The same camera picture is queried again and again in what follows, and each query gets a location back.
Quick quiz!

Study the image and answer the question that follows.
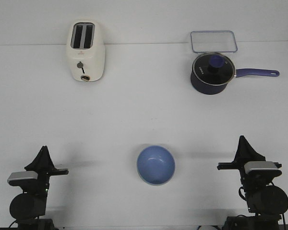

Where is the glass pot lid blue knob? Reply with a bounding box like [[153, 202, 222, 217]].
[[192, 52, 236, 84]]

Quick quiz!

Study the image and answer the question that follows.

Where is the dark blue saucepan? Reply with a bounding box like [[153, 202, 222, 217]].
[[191, 69, 279, 95]]

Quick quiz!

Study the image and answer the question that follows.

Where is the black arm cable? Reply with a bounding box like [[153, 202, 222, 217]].
[[238, 186, 248, 202]]

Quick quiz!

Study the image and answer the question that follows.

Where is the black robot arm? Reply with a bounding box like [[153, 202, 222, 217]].
[[217, 136, 288, 230], [7, 146, 69, 230]]

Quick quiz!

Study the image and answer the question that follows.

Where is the blue bowl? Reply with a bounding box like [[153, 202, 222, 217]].
[[136, 145, 176, 185]]

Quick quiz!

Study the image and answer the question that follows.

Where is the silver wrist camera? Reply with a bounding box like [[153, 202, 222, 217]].
[[244, 161, 282, 178], [7, 171, 38, 186]]

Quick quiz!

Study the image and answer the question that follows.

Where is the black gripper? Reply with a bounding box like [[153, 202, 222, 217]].
[[24, 146, 69, 192], [217, 136, 282, 189]]

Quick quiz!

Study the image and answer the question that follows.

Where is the clear plastic container blue rim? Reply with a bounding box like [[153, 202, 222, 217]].
[[190, 30, 238, 54]]

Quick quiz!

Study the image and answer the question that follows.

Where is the cream two-slot toaster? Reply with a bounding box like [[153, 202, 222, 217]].
[[66, 19, 106, 82]]

